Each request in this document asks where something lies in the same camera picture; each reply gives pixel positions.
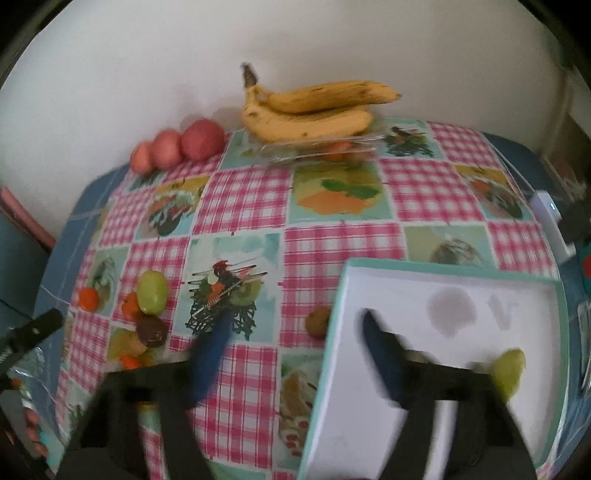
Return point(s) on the small pale red apple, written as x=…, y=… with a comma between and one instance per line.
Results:
x=140, y=160

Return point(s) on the upper yellow banana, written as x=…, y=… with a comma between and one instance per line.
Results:
x=332, y=95

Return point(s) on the dark brown round fruit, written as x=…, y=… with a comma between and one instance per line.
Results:
x=151, y=331

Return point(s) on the clear plastic fruit tray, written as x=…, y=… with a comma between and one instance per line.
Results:
x=359, y=147

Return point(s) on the large red apple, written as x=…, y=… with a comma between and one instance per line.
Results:
x=201, y=140

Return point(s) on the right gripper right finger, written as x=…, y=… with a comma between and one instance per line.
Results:
x=389, y=357

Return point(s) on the orange tangerine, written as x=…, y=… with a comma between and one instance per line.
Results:
x=130, y=307
x=88, y=299
x=129, y=362

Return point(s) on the pink checkered fruit tablecloth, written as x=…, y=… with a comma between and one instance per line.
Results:
x=269, y=243

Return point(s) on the white power bank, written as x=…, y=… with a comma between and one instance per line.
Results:
x=548, y=215

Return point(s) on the middle red apple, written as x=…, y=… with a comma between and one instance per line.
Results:
x=165, y=149

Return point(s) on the lower yellow banana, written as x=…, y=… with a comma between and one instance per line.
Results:
x=274, y=127

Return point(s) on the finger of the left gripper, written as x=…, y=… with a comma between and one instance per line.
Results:
x=20, y=341

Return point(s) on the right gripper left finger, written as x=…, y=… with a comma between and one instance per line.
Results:
x=205, y=358

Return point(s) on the small brown round fruit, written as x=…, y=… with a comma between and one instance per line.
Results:
x=317, y=322

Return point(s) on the white teal-rimmed tray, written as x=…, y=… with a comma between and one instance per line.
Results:
x=459, y=316

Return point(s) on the yellow banana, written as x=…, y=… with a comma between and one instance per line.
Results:
x=274, y=127
x=332, y=95

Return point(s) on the small green pear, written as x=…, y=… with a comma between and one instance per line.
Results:
x=506, y=372

